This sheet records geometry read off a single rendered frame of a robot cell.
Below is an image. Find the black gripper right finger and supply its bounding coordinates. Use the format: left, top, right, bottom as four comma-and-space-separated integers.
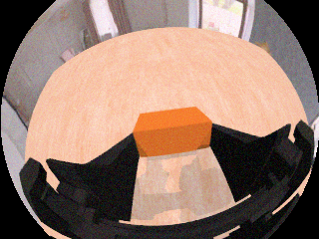
210, 123, 291, 203

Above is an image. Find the orange block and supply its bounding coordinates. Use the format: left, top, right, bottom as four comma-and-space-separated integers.
133, 108, 212, 158

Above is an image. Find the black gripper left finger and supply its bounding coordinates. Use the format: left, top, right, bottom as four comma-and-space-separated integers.
45, 133, 140, 222

